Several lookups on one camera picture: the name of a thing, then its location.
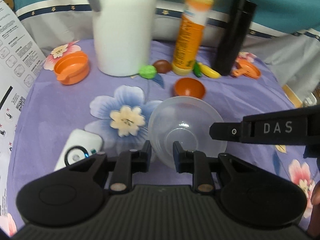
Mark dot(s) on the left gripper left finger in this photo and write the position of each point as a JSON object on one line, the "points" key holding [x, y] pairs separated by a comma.
{"points": [[127, 164]]}

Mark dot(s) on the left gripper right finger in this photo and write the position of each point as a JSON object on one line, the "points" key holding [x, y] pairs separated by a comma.
{"points": [[195, 163]]}

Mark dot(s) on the clear translucent bowl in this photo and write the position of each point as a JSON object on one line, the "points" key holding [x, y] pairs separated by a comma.
{"points": [[186, 120]]}

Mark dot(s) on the brown-orange small bowl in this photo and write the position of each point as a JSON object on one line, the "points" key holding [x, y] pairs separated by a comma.
{"points": [[188, 86]]}

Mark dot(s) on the person's right hand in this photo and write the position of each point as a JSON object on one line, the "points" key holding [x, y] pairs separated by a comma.
{"points": [[313, 228]]}

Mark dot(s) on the white remote device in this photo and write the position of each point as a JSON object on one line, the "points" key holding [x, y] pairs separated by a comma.
{"points": [[79, 145]]}

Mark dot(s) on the orange toy frying pan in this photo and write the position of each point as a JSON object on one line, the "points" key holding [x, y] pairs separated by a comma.
{"points": [[245, 68]]}

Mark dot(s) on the yellow toy banana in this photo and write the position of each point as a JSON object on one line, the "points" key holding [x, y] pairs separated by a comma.
{"points": [[209, 72]]}

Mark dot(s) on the green toy lime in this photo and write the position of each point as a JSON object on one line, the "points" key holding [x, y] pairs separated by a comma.
{"points": [[148, 72]]}

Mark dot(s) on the purple floral tablecloth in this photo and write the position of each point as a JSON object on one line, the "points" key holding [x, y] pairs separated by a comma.
{"points": [[51, 111]]}

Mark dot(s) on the green toy cucumber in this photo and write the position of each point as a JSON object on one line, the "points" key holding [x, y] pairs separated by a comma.
{"points": [[196, 70]]}

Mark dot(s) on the teal striped curtain cloth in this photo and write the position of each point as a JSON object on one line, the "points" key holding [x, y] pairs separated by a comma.
{"points": [[284, 33]]}

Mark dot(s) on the brown toy kiwi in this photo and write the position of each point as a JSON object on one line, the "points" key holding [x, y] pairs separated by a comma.
{"points": [[162, 66]]}

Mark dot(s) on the black tall flask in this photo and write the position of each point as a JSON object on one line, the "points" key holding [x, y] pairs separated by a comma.
{"points": [[240, 18]]}

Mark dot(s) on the orange toy pot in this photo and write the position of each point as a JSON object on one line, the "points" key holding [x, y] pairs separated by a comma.
{"points": [[72, 69]]}

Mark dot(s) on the white thermos jug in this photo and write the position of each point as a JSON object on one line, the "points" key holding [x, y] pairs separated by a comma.
{"points": [[122, 32]]}

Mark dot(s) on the white instruction sheet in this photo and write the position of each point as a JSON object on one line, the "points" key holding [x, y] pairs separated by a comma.
{"points": [[21, 62]]}

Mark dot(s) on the orange detergent bottle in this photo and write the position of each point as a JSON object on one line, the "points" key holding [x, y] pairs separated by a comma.
{"points": [[193, 22]]}

